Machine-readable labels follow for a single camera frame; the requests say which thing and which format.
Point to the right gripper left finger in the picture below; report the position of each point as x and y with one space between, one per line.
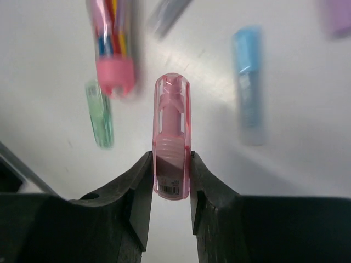
109 224

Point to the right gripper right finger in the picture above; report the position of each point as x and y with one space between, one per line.
230 227

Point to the pink correction tape highlighter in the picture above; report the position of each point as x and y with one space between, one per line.
171 141

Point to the light blue clear marker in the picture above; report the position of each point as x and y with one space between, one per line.
247 58

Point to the green clear highlighter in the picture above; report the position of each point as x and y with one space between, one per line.
100 115

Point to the pink capped crayon tube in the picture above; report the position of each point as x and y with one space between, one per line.
111 27

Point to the orange capped clear marker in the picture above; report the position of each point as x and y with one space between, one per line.
165 15

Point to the purple pink highlighter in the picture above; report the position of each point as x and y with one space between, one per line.
334 16

